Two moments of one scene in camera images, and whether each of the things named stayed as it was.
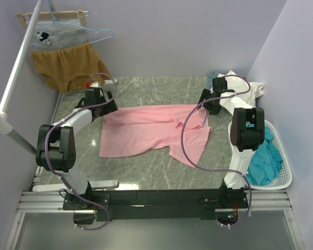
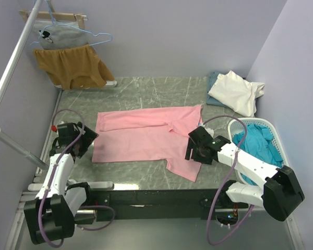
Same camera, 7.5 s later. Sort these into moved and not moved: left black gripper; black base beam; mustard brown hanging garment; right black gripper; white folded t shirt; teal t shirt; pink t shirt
Moved: right black gripper; pink t shirt; left black gripper
Not moved: white folded t shirt; mustard brown hanging garment; black base beam; teal t shirt
